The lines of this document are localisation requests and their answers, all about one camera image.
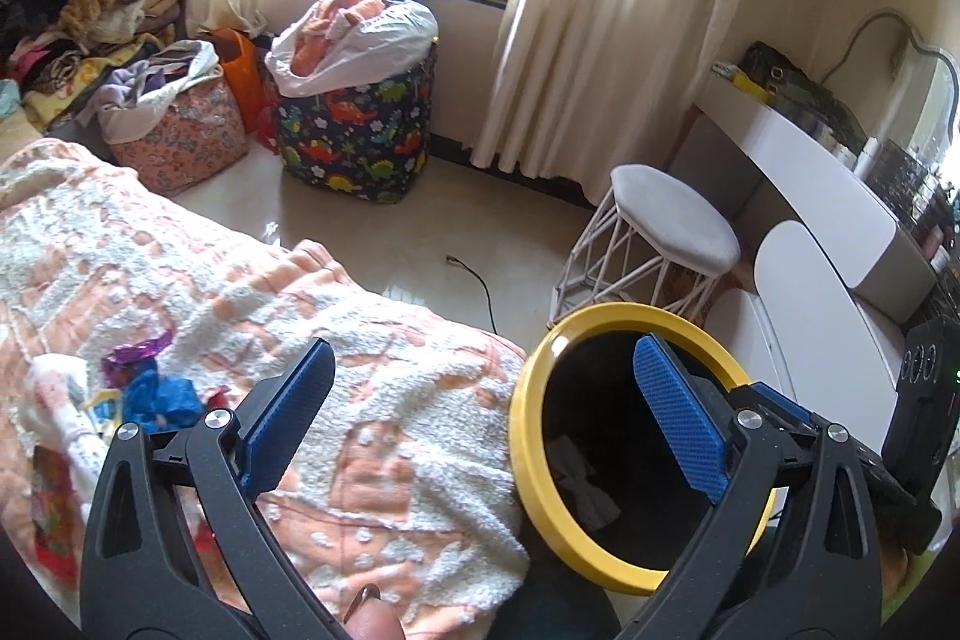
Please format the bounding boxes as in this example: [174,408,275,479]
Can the person's dark teal pants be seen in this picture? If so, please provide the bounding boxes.
[480,565,623,640]

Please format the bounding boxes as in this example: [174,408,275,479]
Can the person's left hand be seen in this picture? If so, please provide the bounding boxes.
[341,584,410,640]

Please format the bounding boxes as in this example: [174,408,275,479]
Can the black floor cable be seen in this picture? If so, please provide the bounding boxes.
[446,254,500,335]

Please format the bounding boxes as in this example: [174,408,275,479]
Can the purple candy wrapper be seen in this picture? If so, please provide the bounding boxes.
[101,326,175,386]

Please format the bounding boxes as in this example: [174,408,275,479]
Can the yellow-rimmed black trash bin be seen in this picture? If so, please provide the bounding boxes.
[508,302,777,594]

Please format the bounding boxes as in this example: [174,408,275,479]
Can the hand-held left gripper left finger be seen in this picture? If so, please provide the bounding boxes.
[79,336,353,640]

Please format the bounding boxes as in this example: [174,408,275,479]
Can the white printed plastic bag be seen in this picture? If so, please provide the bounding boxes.
[22,351,121,483]

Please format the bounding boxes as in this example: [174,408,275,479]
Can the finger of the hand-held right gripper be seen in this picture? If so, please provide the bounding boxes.
[731,381,818,431]

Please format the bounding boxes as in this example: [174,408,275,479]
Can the white dressing table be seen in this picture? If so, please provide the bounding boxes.
[667,59,960,401]

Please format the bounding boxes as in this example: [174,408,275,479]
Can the dinosaur print laundry basket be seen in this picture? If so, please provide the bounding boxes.
[268,40,438,206]

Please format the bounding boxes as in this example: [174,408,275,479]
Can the red snack packet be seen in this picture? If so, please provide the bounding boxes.
[30,445,85,570]

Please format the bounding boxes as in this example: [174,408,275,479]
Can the lavender white clothes bundle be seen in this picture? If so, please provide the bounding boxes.
[96,40,222,142]

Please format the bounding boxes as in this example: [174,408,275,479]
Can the blue plastic bag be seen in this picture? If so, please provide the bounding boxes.
[120,368,202,435]

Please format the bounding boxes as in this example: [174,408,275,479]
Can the row of cosmetic bottles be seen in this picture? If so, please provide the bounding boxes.
[870,137,960,281]

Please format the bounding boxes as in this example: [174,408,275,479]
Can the pile of mixed clothes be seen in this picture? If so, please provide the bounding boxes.
[0,0,188,110]

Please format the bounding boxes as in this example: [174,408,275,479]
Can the yellow flat box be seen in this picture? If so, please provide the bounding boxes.
[712,62,773,101]

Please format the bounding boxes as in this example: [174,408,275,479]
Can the pink floral bag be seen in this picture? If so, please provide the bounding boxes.
[97,74,250,196]

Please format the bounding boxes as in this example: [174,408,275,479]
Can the white wire-leg stool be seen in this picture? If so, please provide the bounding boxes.
[553,164,742,341]

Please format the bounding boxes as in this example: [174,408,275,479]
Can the dark camouflage bag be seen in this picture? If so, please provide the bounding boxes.
[739,40,863,139]

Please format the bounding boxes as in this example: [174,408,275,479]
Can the wide cream curtain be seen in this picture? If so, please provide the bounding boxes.
[469,0,773,180]

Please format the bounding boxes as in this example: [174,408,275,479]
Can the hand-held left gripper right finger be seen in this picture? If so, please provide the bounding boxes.
[632,332,886,640]

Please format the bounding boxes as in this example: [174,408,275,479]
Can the arched mirror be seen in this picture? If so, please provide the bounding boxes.
[821,10,960,214]

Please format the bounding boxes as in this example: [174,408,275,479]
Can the peach and white blanket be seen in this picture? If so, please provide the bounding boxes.
[0,137,533,640]

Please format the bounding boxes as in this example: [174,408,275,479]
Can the white bag of orange clothes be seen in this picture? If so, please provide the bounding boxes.
[266,0,440,100]

